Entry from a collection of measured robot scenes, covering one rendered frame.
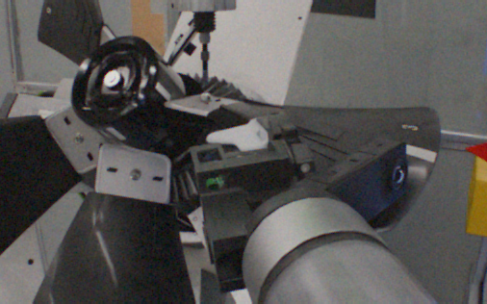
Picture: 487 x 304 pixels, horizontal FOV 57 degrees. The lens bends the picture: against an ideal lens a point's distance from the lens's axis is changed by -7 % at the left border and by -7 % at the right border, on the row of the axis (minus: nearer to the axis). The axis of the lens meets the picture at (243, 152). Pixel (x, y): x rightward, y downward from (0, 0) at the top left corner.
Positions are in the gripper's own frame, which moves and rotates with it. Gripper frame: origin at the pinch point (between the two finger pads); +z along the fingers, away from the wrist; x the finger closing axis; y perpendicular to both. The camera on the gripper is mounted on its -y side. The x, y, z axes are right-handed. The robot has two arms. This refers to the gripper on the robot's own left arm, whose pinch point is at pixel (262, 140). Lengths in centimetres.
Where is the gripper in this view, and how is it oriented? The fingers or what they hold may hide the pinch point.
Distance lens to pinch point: 46.0
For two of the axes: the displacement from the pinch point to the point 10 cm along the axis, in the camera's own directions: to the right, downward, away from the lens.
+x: 1.0, 9.3, 3.5
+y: -9.8, 1.6, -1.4
